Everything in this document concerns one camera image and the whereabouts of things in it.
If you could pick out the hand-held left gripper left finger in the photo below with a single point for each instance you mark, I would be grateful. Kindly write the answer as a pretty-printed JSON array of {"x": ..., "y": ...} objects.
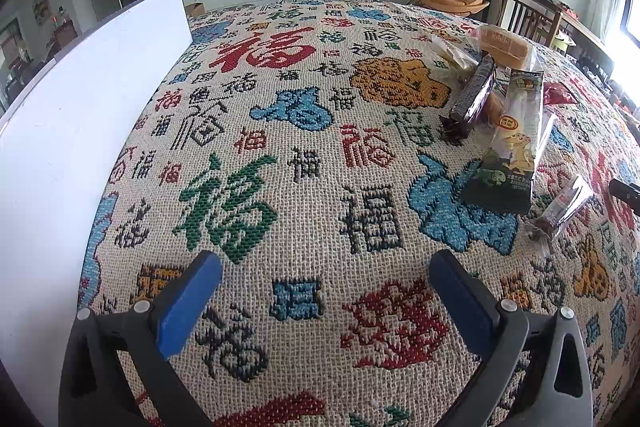
[{"x": 187, "y": 302}]

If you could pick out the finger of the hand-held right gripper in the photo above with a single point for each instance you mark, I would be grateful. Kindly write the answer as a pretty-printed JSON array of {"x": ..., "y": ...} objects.
[{"x": 626, "y": 192}]

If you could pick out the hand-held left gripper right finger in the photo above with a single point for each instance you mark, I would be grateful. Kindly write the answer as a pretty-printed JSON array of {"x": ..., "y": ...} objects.
[{"x": 462, "y": 307}]

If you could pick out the orange bread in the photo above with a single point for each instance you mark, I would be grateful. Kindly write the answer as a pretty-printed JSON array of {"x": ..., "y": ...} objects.
[{"x": 502, "y": 47}]

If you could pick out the small clear dark snack packet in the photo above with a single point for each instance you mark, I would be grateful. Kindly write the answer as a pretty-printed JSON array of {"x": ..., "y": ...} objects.
[{"x": 560, "y": 207}]

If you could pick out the red snack packet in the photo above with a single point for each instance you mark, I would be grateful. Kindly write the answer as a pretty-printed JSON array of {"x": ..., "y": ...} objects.
[{"x": 557, "y": 94}]

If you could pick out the green cartoon snack packet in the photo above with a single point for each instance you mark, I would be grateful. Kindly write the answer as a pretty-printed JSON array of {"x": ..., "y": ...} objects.
[{"x": 515, "y": 142}]

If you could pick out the brown bun in clear wrapper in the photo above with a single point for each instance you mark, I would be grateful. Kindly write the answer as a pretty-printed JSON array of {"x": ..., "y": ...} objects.
[{"x": 496, "y": 105}]

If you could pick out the dining table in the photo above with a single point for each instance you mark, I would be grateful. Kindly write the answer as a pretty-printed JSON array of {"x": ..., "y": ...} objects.
[{"x": 585, "y": 32}]

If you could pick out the dark purple snack packet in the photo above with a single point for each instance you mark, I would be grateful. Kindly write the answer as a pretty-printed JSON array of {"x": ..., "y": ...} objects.
[{"x": 472, "y": 94}]

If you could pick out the wooden dining chair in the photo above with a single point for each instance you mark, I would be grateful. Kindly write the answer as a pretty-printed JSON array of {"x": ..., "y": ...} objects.
[{"x": 527, "y": 14}]

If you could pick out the white board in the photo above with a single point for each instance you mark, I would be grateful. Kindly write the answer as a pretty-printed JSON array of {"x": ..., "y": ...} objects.
[{"x": 75, "y": 132}]

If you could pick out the printed woven blanket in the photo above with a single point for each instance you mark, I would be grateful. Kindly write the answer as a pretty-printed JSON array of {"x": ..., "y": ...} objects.
[{"x": 320, "y": 147}]

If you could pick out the clear wrapped pastry packet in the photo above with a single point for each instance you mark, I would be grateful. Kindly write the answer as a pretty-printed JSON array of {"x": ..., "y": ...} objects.
[{"x": 452, "y": 54}]

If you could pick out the cardboard box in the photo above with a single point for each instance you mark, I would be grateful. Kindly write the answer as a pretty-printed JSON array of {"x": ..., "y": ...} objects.
[{"x": 195, "y": 9}]

